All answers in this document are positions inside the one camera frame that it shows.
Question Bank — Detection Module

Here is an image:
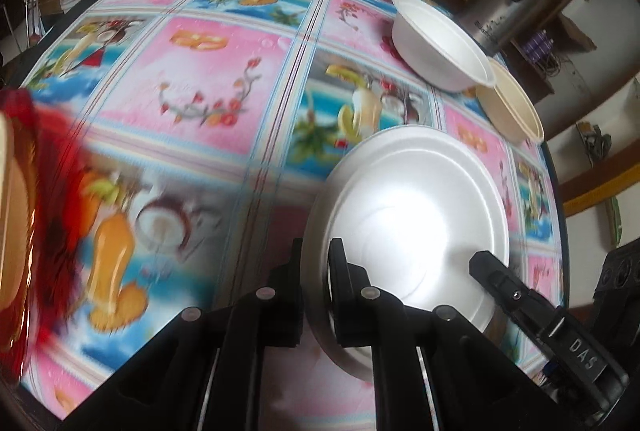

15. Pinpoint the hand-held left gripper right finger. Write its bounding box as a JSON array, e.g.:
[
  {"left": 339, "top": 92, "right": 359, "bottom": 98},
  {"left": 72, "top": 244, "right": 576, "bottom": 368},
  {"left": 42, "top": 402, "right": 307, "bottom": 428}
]
[{"left": 327, "top": 237, "right": 568, "bottom": 431}]

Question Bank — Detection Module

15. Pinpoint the white foam bowl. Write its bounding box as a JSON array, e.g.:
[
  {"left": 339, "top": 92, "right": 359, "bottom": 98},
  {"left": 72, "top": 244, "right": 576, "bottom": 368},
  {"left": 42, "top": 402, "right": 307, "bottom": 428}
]
[
  {"left": 301, "top": 125, "right": 511, "bottom": 382},
  {"left": 391, "top": 0, "right": 496, "bottom": 93}
]

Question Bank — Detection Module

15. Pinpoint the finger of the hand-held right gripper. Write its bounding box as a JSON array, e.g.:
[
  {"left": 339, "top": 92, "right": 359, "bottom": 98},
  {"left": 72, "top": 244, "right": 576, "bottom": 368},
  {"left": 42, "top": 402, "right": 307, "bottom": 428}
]
[{"left": 469, "top": 250, "right": 563, "bottom": 342}]

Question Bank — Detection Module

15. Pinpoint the wooden side cabinet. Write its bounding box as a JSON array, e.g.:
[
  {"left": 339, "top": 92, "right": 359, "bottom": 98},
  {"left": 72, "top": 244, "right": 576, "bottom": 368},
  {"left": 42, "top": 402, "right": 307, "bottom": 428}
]
[{"left": 505, "top": 0, "right": 636, "bottom": 107}]

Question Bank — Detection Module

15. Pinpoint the red scalloped plastic plate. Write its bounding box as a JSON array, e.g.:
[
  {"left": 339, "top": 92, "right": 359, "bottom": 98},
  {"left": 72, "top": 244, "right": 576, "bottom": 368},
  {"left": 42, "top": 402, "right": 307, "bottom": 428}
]
[{"left": 0, "top": 88, "right": 101, "bottom": 384}]

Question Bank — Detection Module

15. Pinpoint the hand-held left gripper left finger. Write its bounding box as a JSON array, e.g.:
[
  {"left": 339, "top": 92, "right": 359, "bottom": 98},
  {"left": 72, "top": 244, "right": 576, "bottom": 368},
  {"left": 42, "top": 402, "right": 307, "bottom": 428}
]
[{"left": 60, "top": 237, "right": 306, "bottom": 431}]

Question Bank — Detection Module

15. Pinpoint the beige plastic bowl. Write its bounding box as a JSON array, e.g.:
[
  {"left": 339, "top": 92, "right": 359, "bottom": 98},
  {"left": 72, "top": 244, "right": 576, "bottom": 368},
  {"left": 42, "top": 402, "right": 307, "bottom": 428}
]
[{"left": 475, "top": 58, "right": 545, "bottom": 146}]

